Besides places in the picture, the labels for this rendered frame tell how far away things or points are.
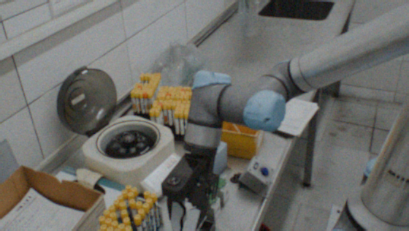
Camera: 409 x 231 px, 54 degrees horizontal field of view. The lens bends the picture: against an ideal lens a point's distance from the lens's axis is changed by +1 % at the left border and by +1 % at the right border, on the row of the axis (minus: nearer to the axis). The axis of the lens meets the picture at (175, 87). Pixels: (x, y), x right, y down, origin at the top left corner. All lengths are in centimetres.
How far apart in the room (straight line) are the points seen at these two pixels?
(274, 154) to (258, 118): 63
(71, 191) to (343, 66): 74
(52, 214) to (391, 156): 83
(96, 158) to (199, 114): 49
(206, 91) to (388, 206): 36
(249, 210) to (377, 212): 51
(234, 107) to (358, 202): 26
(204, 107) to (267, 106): 13
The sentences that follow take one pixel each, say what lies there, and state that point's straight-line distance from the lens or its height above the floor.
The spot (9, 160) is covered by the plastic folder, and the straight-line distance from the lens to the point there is 123.
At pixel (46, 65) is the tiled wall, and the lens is 127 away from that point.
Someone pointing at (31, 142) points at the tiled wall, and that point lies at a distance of 129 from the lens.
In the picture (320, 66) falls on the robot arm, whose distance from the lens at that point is 78.
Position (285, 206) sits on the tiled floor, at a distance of 241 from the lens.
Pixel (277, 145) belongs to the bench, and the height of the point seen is 88.
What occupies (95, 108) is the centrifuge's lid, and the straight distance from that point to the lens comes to 137.
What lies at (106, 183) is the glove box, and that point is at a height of 94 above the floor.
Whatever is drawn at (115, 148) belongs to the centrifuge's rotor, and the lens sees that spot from 124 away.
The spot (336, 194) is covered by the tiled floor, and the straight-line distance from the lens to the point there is 254.
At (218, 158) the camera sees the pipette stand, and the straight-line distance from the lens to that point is 120.
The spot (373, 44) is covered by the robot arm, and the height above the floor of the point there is 143.
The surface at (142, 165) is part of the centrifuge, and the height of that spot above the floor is 98.
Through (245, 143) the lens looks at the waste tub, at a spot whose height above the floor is 94.
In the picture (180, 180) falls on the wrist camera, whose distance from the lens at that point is 76.
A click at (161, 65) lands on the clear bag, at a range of 164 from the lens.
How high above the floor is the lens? 171
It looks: 29 degrees down
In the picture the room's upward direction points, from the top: 5 degrees counter-clockwise
